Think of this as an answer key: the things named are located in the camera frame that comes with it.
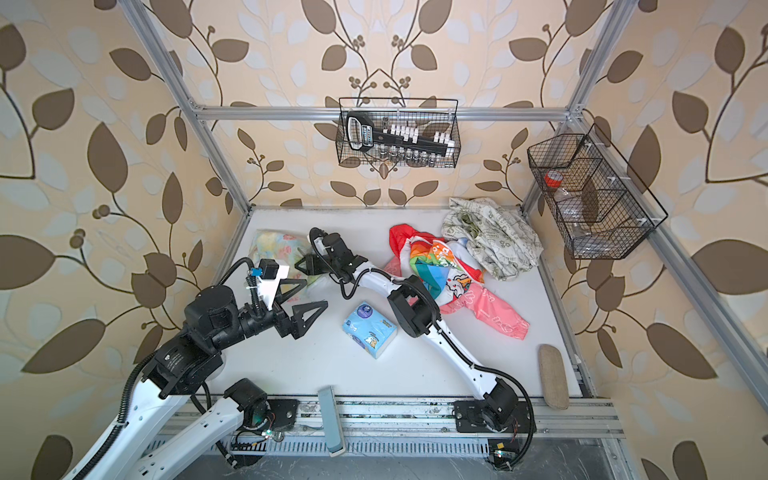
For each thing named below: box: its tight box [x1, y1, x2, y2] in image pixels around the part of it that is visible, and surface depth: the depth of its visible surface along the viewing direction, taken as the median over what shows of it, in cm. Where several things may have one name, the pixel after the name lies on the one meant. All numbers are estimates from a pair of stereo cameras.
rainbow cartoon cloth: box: [399, 236, 471, 305], surface depth 93 cm
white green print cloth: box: [442, 197, 544, 280], surface depth 99 cm
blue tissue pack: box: [342, 301, 398, 359], surface depth 86 cm
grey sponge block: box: [318, 386, 346, 457], surface depth 75 cm
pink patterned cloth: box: [440, 283, 531, 340], surface depth 92 cm
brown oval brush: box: [538, 344, 570, 411], surface depth 80 cm
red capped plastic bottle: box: [543, 170, 574, 208], surface depth 85 cm
